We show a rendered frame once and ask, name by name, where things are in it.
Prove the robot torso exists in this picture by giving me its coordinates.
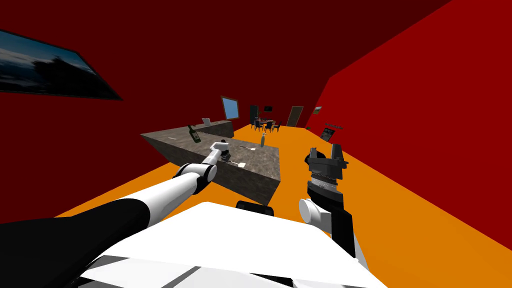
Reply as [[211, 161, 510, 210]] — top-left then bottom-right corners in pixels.
[[77, 199, 389, 288]]

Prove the large dark landscape picture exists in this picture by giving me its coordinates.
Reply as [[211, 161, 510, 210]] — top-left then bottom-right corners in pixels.
[[0, 29, 124, 101]]

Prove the dining table with chairs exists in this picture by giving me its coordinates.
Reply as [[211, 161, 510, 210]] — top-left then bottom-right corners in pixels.
[[250, 116, 283, 134]]

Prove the green wine bottle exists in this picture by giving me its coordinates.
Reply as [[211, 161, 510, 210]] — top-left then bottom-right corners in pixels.
[[187, 124, 202, 145]]

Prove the brown door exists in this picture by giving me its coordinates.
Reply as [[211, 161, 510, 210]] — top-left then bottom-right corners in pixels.
[[286, 105, 305, 129]]

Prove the blue window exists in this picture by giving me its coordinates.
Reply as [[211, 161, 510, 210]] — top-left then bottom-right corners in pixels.
[[220, 95, 241, 121]]

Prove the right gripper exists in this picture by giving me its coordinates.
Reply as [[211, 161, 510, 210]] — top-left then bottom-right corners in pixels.
[[304, 143, 349, 181]]

